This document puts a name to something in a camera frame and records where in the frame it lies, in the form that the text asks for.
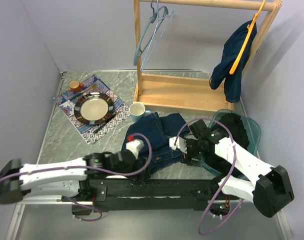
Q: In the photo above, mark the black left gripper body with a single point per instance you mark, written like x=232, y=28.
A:
x=132, y=169

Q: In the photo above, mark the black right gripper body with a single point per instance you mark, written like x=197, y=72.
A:
x=195, y=150

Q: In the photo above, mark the dark denim skirt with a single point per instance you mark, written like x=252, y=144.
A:
x=231, y=49

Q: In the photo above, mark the yellow plastic hanger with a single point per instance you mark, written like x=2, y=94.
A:
x=250, y=29

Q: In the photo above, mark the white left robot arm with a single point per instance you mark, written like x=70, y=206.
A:
x=69, y=179

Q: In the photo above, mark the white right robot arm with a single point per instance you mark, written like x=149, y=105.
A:
x=249, y=178

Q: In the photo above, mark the teal plastic hanger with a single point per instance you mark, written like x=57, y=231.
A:
x=159, y=14

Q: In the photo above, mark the black garment in basket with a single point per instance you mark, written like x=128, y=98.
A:
x=217, y=165

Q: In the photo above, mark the light blue mug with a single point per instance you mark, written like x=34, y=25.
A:
x=137, y=111

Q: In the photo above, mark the wooden clothes rack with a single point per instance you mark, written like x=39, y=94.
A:
x=193, y=95

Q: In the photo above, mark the teal plastic basket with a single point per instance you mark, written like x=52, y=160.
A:
x=251, y=126

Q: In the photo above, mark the striped rim dinner plate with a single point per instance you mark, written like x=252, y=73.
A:
x=93, y=108

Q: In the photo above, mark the blue patterned placemat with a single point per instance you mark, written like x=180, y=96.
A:
x=86, y=131

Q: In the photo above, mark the orange small cup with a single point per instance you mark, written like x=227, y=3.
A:
x=76, y=86

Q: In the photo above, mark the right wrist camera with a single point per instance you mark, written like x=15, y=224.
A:
x=178, y=144

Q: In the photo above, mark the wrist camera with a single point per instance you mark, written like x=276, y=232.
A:
x=134, y=146
x=178, y=144

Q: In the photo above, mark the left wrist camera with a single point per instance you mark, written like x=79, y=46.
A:
x=134, y=146

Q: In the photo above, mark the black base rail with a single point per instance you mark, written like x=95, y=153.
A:
x=122, y=194

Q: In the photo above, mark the dark handled knife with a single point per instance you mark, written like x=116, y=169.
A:
x=106, y=122

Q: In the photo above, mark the green handled fork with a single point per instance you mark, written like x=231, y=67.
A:
x=83, y=92

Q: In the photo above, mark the light blue wire hanger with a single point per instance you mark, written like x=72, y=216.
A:
x=157, y=37

